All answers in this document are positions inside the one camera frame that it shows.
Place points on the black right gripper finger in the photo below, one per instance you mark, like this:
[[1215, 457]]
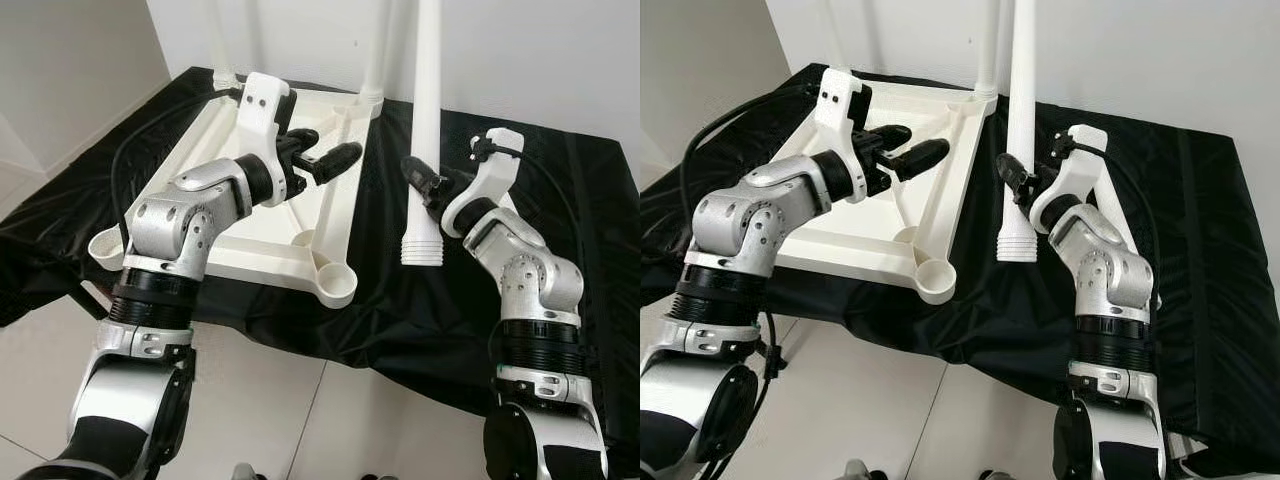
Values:
[[1018, 176], [422, 176]]

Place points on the white plastic children table top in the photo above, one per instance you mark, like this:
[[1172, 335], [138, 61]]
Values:
[[270, 250], [870, 240]]

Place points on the white plastic table leg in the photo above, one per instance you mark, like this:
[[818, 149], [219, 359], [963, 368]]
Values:
[[832, 35], [220, 40], [385, 45], [425, 90], [988, 45], [1020, 90]]

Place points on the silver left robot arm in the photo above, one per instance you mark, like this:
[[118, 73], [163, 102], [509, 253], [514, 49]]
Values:
[[170, 220], [740, 215]]

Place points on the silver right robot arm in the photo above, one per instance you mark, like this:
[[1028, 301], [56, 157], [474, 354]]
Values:
[[530, 270], [1110, 270]]

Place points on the black cloth table cover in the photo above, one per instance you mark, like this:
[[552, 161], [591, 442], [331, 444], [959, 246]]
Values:
[[560, 200], [1200, 200]]

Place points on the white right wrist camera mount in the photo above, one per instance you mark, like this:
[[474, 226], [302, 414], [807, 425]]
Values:
[[1075, 170], [490, 175]]

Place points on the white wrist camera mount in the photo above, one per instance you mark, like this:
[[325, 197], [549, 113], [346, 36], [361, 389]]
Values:
[[1075, 170], [490, 175], [838, 110], [262, 115]]

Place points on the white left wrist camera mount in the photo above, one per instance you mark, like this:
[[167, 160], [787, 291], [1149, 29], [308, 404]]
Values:
[[838, 110], [262, 115]]

